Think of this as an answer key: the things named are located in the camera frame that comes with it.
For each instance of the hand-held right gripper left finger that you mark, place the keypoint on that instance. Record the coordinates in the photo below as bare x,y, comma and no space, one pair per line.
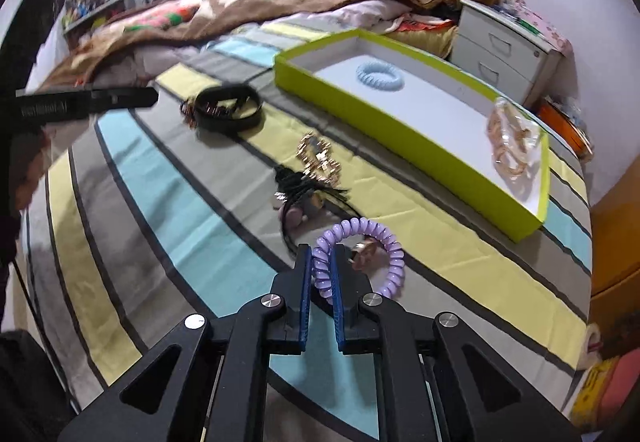
302,307

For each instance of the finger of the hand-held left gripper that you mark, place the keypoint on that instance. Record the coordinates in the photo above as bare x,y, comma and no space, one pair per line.
100,101

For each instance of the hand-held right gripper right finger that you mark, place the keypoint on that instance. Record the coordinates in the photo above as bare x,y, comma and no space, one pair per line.
338,317

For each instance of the black wristband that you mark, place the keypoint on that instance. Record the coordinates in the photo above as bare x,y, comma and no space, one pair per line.
220,124

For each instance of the white tray with green rim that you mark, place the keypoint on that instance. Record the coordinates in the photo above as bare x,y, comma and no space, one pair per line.
400,122

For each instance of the cluttered grey shelf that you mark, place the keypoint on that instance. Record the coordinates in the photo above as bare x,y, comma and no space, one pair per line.
95,12

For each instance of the black cabinet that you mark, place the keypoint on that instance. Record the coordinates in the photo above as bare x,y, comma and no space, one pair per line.
45,22

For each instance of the dark clothing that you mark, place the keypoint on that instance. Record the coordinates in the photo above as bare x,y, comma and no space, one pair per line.
30,392

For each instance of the brown blanket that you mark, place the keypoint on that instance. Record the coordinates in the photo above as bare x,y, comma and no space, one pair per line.
250,2

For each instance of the pink translucent hair claw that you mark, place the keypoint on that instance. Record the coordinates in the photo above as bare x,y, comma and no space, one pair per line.
505,157

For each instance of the yellow box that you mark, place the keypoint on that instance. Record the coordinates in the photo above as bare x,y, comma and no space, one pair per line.
590,397

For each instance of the wooden wardrobe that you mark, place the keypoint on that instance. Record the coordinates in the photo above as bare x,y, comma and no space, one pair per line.
615,232

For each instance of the pink plastic bin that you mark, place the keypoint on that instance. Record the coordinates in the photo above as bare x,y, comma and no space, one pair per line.
620,387

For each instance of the olive pillow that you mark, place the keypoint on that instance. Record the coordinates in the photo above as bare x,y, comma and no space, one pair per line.
435,39

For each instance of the orange box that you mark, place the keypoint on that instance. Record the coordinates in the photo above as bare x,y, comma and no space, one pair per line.
560,122

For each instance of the red printed pillow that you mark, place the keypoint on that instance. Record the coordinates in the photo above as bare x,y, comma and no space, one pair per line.
425,24

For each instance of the white drawer cabinet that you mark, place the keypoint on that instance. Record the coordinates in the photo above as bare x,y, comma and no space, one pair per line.
500,57

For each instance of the pink flowered box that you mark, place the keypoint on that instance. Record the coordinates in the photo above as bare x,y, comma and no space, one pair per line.
545,27

